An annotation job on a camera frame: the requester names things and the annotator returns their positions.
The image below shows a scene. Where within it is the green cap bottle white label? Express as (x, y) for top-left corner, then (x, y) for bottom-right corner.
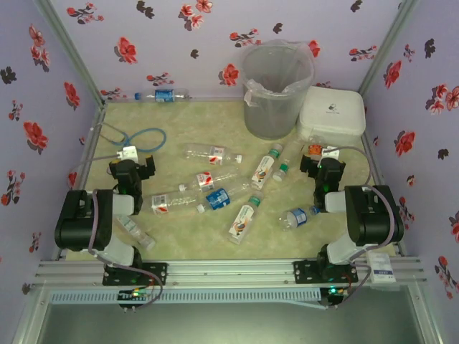
(227, 195), (265, 245)
(250, 143), (284, 190)

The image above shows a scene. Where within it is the clear bottle red white label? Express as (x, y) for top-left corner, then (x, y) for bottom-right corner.
(184, 143), (244, 166)
(178, 168), (240, 193)
(150, 191), (204, 216)

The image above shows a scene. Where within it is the aluminium frame post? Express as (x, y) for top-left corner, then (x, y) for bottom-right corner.
(358, 0), (420, 95)
(34, 0), (108, 105)

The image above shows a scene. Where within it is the grey translucent plastic bin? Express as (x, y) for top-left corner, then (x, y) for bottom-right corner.
(242, 38), (316, 140)

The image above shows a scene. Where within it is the small crushed bottle blue label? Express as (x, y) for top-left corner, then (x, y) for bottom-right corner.
(279, 206), (321, 232)

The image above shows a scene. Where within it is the blue tube stethoscope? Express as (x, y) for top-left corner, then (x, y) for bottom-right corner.
(93, 121), (168, 148)

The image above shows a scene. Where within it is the clear plastic bin liner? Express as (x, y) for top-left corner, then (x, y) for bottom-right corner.
(242, 38), (317, 108)

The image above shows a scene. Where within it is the right controller circuit board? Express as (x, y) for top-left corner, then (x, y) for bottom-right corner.
(322, 285), (351, 305)

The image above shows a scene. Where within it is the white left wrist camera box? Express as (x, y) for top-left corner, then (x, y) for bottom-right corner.
(117, 145), (140, 163)

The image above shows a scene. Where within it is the clear bottle blue label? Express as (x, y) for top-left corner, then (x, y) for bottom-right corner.
(195, 181), (254, 215)
(134, 87), (191, 104)

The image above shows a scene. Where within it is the white slotted cable duct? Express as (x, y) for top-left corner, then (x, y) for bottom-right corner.
(48, 289), (321, 305)

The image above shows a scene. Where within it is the controller circuit board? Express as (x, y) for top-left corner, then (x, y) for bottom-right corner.
(322, 285), (351, 305)
(118, 288), (153, 305)

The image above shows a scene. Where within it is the aluminium mounting rail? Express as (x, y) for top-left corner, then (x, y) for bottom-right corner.
(35, 258), (427, 287)

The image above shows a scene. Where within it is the white square lidded box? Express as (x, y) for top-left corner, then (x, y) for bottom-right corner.
(295, 85), (366, 148)

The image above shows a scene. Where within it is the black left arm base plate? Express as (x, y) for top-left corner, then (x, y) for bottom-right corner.
(103, 262), (169, 287)

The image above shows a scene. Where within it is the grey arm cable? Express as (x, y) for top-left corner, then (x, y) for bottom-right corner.
(324, 145), (404, 310)
(67, 152), (164, 310)

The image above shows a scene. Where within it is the clear bottle green band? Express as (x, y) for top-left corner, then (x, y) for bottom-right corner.
(272, 139), (306, 183)
(114, 214), (157, 251)

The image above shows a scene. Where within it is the grey right arm cable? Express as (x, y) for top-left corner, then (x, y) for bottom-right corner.
(324, 145), (404, 310)

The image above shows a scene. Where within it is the left controller circuit board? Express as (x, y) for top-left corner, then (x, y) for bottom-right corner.
(118, 288), (153, 305)

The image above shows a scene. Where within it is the white power adapter box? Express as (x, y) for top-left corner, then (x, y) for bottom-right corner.
(366, 252), (395, 284)

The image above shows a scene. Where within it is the grey left arm cable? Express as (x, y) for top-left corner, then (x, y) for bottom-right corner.
(67, 152), (164, 310)

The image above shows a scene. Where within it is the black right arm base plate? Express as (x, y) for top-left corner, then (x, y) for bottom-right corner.
(293, 260), (359, 285)

